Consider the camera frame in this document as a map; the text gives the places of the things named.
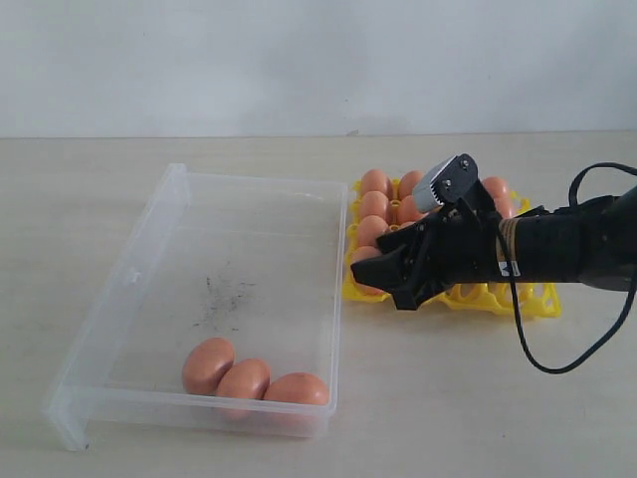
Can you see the brown egg packed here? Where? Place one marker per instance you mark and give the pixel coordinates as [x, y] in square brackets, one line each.
[376, 180]
[496, 186]
[408, 182]

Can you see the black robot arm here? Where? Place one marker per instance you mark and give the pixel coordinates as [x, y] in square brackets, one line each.
[592, 243]

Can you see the yellow plastic egg tray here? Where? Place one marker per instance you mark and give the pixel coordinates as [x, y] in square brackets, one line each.
[535, 299]

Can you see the brown egg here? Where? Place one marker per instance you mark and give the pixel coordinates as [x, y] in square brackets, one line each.
[505, 207]
[375, 203]
[206, 365]
[358, 260]
[300, 388]
[369, 229]
[247, 379]
[407, 211]

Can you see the clear plastic bin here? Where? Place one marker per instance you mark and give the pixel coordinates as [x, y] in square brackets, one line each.
[256, 261]

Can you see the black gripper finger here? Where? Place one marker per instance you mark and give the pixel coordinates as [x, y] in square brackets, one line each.
[417, 237]
[398, 275]

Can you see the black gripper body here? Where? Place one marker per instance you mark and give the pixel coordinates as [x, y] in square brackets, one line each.
[463, 248]

